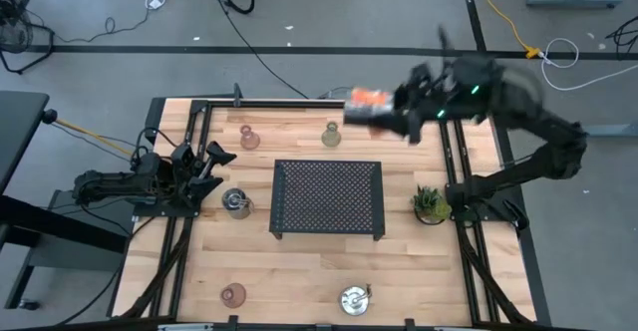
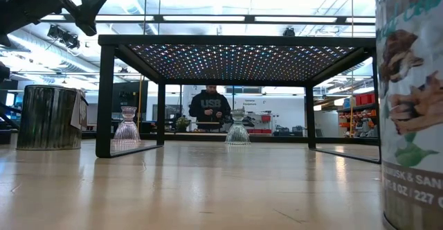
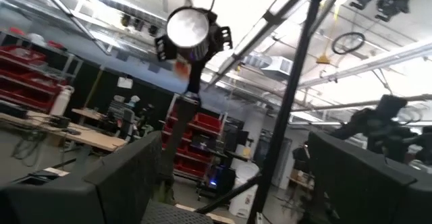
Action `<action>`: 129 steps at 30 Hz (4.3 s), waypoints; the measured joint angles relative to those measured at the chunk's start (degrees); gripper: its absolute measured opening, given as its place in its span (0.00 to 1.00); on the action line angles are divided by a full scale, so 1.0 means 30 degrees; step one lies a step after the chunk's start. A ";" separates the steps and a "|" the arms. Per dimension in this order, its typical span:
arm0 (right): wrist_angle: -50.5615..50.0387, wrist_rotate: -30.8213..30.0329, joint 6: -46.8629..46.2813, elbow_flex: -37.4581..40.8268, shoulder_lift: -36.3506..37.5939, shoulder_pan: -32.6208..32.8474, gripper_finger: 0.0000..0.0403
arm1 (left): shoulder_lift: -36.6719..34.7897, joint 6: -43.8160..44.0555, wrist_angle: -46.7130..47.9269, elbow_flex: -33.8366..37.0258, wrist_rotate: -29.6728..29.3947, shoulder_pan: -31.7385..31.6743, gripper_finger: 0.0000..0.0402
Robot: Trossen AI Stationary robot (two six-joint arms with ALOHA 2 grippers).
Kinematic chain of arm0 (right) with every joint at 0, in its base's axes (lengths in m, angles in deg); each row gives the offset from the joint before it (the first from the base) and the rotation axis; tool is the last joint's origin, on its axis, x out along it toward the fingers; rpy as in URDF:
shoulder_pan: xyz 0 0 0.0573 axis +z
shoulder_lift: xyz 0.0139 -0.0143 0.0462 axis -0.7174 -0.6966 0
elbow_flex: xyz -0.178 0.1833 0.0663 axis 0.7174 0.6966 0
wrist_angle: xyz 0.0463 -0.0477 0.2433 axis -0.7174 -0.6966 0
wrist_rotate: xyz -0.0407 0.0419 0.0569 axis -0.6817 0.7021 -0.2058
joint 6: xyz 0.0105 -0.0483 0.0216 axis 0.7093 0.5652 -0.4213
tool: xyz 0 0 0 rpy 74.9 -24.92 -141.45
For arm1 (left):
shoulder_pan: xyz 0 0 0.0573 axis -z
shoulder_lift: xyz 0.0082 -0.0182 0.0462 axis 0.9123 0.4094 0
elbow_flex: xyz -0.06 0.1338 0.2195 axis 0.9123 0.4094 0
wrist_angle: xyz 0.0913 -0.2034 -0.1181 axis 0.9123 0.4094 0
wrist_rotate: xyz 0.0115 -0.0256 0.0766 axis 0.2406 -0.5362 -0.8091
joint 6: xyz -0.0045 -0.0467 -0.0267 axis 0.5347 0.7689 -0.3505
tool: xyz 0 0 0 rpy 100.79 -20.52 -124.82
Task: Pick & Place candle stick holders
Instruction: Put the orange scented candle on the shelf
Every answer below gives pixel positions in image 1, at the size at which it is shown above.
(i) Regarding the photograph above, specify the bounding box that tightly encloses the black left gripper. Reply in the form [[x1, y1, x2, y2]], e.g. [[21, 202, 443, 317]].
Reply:
[[170, 140, 238, 208]]

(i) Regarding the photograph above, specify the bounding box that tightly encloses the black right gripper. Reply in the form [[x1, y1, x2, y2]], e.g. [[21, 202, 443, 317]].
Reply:
[[346, 61, 453, 147]]

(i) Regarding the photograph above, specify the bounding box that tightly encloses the pink ribbed glass candle holder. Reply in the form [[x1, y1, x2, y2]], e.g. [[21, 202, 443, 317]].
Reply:
[[238, 124, 262, 152], [219, 282, 247, 309]]

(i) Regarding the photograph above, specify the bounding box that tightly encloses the green ribbed glass candle holder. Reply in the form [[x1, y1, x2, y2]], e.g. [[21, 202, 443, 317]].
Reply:
[[320, 121, 343, 149]]

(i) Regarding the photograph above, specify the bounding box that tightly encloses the potted succulent plant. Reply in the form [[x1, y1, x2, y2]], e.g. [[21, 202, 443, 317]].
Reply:
[[410, 184, 454, 226]]

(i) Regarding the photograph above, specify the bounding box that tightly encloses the black perforated metal riser shelf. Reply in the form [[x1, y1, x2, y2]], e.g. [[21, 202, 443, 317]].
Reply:
[[268, 159, 387, 242]]

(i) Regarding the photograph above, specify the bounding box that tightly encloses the black desk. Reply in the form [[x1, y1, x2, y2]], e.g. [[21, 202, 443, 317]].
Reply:
[[0, 90, 132, 312]]

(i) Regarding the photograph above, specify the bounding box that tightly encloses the grey desk foot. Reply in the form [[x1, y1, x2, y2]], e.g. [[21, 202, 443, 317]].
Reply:
[[582, 123, 638, 139]]

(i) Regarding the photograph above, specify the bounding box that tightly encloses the black floor fan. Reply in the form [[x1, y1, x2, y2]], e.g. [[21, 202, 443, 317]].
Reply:
[[0, 0, 56, 76]]

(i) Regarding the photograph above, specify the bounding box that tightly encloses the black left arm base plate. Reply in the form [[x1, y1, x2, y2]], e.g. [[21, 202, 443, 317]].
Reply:
[[132, 185, 201, 218]]

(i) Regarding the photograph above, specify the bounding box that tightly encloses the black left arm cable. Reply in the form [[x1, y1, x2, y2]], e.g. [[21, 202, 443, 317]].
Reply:
[[130, 127, 173, 170]]

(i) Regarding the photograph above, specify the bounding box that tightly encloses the black aluminium rail frame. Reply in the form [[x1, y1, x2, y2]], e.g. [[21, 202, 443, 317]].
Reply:
[[119, 82, 538, 331]]

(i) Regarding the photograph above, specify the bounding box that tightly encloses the long black floor cable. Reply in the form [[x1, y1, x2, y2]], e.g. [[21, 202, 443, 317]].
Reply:
[[205, 0, 310, 100]]

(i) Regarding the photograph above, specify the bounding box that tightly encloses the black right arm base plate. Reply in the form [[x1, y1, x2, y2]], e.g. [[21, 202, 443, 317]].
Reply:
[[445, 181, 530, 232]]

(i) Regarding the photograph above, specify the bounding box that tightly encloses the yellow cable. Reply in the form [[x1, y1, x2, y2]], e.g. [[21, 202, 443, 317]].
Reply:
[[54, 117, 134, 158]]

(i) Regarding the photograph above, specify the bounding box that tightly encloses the yellow extension cord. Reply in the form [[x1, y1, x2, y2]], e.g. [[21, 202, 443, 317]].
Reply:
[[482, 0, 543, 61]]

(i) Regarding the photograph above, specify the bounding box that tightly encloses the white cable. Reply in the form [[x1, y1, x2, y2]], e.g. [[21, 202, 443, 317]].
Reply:
[[540, 37, 638, 93]]

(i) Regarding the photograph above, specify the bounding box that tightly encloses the black cable bundle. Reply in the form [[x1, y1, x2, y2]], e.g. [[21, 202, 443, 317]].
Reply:
[[605, 15, 638, 56]]

